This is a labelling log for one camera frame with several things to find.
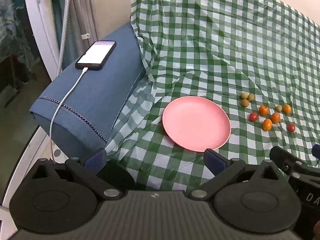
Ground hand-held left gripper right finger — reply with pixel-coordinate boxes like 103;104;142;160
189;148;288;201

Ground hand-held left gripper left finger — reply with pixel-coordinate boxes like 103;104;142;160
31;148;125;201

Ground pink plate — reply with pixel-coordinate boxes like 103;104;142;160
162;96;231;152

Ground blue sofa armrest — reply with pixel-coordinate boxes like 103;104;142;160
29;21;145;155

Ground black smartphone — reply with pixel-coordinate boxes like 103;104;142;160
75;41;117;70

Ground green white checkered tablecloth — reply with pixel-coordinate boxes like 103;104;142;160
105;0;320;193

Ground white charging cable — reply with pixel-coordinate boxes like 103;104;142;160
49;67;88;163

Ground black white braided hose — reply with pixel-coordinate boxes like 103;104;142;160
56;0;72;77

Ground white arched frame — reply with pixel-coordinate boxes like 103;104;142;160
22;0;61;78

